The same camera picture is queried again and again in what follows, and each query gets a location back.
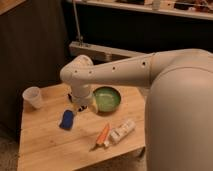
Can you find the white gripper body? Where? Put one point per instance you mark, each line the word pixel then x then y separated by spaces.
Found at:
pixel 80 104

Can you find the translucent white cup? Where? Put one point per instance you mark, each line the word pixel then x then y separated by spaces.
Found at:
pixel 33 96

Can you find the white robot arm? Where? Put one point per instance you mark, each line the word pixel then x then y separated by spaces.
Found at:
pixel 179 105

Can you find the green ceramic bowl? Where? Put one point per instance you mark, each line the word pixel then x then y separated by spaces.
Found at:
pixel 107 98

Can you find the blue sponge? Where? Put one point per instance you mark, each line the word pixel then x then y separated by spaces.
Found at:
pixel 67 120

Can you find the orange carrot toy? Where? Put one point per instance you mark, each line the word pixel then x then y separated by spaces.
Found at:
pixel 101 137

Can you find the wooden table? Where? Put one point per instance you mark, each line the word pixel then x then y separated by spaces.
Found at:
pixel 44 146

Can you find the white tube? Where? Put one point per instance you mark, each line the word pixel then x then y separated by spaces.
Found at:
pixel 119 133

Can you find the grey metal beam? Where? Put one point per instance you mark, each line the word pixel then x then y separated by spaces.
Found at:
pixel 100 53

